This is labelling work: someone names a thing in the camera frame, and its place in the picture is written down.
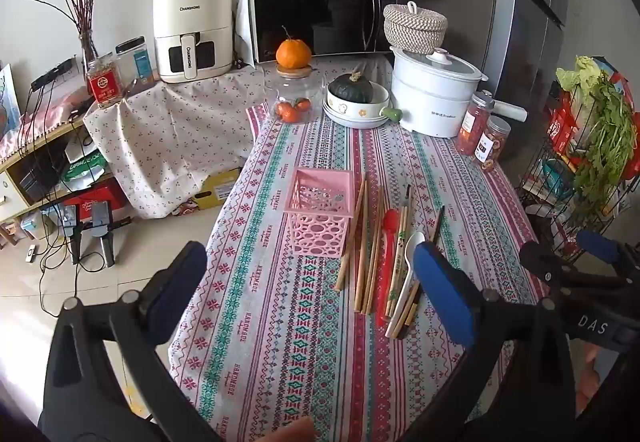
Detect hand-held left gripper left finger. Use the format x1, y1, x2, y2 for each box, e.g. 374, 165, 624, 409
37, 241, 221, 442

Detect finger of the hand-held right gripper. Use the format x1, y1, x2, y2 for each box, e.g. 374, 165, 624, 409
519, 241, 626, 288
577, 229, 640, 269

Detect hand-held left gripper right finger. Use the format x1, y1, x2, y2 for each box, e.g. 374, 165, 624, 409
400, 241, 578, 442

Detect white ceramic spoon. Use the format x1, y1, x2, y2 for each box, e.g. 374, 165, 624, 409
386, 231, 427, 338

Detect patterned brown chopstick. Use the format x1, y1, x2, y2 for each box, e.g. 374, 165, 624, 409
384, 185, 411, 322
390, 192, 413, 324

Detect red plastic spoon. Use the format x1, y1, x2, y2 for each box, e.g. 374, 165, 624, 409
377, 208, 403, 327

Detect pink plastic utensil basket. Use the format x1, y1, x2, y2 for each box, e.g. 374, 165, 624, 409
284, 167, 353, 258

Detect person's right hand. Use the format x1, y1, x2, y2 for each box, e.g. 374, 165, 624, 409
570, 339, 608, 418

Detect person's left hand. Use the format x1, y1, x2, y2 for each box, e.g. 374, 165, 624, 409
262, 417, 317, 442

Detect grey black floor device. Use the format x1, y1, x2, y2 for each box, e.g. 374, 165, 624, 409
60, 201, 133, 268

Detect leafy green herbs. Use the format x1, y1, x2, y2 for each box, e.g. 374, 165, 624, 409
572, 72, 638, 223

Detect yellow cardboard box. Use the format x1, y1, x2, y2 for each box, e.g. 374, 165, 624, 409
192, 167, 243, 210

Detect red box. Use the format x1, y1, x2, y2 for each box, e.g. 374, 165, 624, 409
62, 179, 128, 223

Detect red snack packets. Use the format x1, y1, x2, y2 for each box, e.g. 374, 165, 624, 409
545, 92, 586, 158

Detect clear jar of dried slices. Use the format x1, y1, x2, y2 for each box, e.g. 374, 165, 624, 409
475, 116, 512, 171

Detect patterned woven tablecloth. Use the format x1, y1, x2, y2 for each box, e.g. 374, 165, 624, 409
167, 100, 548, 442

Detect clear jar of red chili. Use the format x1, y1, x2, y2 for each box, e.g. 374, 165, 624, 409
456, 91, 496, 157

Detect small floral print cloth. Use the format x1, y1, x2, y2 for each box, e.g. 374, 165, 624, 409
82, 57, 281, 220

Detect green plastic bag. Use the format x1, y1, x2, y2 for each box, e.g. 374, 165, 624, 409
60, 149, 108, 183

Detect napa cabbage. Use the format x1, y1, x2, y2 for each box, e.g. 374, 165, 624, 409
556, 55, 608, 93

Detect wooden low shelf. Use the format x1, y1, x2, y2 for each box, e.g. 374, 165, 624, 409
0, 112, 116, 223

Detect white electric cooking pot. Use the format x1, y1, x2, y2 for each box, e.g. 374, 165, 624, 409
390, 46, 528, 139

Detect white bowl with squash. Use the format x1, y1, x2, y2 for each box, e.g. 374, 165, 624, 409
322, 83, 403, 129

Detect red label jar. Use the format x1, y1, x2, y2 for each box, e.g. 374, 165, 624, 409
86, 53, 123, 110

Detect dark green pumpkin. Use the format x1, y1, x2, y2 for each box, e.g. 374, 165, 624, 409
327, 71, 373, 103

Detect clear container blue label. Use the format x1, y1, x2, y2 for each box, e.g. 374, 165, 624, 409
115, 36, 157, 86

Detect silver refrigerator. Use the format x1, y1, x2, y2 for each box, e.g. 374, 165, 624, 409
385, 0, 571, 173

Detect glass jar with wooden lid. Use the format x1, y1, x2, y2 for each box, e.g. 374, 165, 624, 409
270, 65, 326, 124

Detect black power strip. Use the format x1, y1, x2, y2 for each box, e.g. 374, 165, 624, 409
30, 60, 73, 90

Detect glass vase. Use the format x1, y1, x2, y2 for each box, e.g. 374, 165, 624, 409
80, 32, 101, 73

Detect woven lidded basket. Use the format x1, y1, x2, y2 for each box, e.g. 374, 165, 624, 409
383, 1, 448, 56

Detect large orange with stem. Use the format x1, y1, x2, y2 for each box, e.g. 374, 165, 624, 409
275, 26, 313, 70

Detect cream air fryer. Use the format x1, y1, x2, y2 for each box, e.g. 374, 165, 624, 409
152, 0, 235, 84

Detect black white microwave oven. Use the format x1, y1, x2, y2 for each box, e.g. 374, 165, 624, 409
235, 0, 401, 69

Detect black wire rack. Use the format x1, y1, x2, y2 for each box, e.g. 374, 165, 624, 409
515, 55, 640, 243

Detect black floor cable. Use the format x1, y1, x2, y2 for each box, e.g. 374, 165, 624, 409
37, 222, 81, 318

